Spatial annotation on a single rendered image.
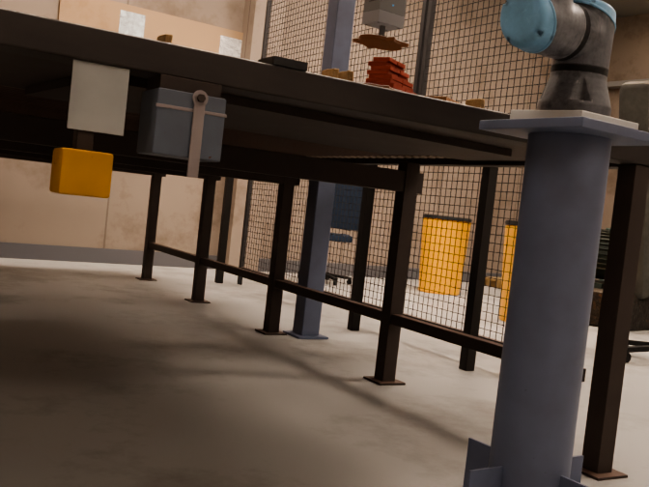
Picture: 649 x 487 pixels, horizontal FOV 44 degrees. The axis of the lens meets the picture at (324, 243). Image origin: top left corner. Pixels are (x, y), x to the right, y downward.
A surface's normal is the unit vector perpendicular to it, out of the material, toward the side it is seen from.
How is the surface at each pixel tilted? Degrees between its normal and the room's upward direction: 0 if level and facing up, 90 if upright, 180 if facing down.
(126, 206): 90
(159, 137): 90
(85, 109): 90
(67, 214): 90
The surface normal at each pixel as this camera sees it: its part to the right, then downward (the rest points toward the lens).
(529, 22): -0.80, 0.08
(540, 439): -0.10, 0.04
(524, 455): -0.40, 0.00
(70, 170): 0.50, 0.09
